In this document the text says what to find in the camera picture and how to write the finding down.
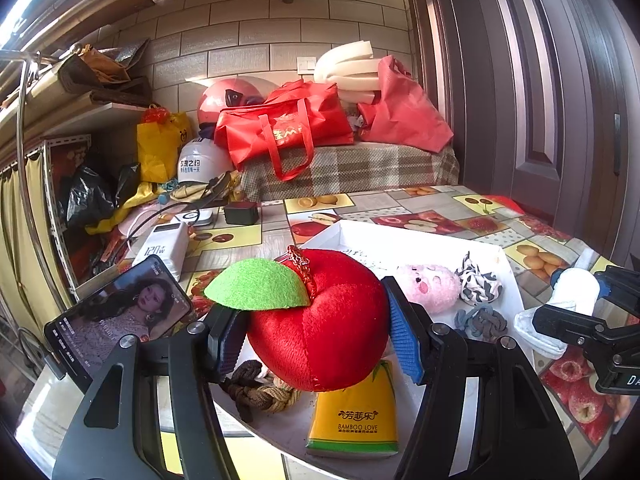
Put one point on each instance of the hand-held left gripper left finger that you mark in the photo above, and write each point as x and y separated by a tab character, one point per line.
230	340

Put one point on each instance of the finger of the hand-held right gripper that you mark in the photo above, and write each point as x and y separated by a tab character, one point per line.
565	322
620	285

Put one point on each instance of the pink plush pig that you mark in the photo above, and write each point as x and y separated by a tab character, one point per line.
430	285

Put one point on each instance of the yellow curtain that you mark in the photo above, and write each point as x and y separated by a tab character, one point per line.
20	235

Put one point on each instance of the white wall switch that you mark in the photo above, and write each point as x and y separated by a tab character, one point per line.
307	63

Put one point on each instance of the black smartphone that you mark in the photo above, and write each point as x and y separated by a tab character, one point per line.
120	310

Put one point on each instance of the red tote bag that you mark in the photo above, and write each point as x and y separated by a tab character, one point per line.
295	122

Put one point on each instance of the white foam sheets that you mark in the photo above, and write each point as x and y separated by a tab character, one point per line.
345	57

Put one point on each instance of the small white flat device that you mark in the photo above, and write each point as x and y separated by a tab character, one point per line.
195	216

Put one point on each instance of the metal angle rack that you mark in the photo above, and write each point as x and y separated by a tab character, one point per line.
50	210

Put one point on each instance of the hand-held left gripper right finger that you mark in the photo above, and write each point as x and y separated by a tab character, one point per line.
402	330

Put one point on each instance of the yellow cloth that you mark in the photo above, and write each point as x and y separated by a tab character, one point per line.
137	197

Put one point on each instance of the yellow shopping bag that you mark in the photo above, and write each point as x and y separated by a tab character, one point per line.
157	150

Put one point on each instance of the red plush apple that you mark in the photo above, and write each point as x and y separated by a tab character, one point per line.
320	330

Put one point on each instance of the white helmet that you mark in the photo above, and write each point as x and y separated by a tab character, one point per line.
200	157

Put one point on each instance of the yellow tissue pack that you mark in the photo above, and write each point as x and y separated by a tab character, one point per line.
355	410

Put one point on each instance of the fruit print tablecloth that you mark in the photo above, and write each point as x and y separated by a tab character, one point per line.
235	235

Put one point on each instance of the black power adapter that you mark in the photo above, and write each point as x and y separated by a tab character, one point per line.
241	213

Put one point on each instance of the plaid covered box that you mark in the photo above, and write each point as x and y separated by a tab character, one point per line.
350	167

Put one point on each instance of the brown bags on shelf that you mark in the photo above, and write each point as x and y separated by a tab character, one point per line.
105	72

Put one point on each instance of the red nonwoven bag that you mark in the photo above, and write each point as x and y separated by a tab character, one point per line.
405	110

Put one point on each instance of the pink helmet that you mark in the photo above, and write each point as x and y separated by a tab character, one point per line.
215	100

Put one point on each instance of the white sock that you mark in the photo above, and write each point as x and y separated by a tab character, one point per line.
575	290

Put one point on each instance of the red tinsel ornament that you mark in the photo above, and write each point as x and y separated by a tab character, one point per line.
156	115

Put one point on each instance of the white shallow tray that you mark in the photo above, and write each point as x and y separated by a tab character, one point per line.
425	247

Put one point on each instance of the white power bank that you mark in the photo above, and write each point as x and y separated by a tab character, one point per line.
162	247

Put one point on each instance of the dark panelled door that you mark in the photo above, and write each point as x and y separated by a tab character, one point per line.
500	100

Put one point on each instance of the chrome curved pipe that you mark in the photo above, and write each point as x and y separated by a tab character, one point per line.
19	110

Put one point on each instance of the black plastic bag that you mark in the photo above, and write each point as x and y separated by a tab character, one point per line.
85	195

